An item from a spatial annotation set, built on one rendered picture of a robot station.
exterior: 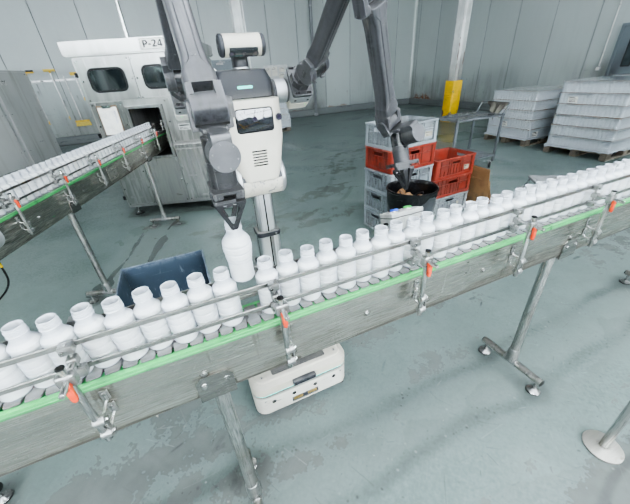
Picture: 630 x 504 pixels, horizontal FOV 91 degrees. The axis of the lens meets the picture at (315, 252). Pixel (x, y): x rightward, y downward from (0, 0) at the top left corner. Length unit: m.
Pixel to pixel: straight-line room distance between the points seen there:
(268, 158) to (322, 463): 1.39
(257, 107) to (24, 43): 12.00
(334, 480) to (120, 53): 4.31
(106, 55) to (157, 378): 4.04
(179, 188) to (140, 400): 3.84
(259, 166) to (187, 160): 3.18
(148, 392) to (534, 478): 1.60
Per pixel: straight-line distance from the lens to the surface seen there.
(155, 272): 1.43
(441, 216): 1.06
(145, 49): 4.37
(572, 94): 7.29
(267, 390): 1.68
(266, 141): 1.31
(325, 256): 0.85
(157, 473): 1.92
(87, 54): 4.60
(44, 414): 0.97
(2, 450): 1.05
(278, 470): 1.75
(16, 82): 7.59
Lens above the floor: 1.57
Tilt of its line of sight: 30 degrees down
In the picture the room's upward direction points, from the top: 4 degrees counter-clockwise
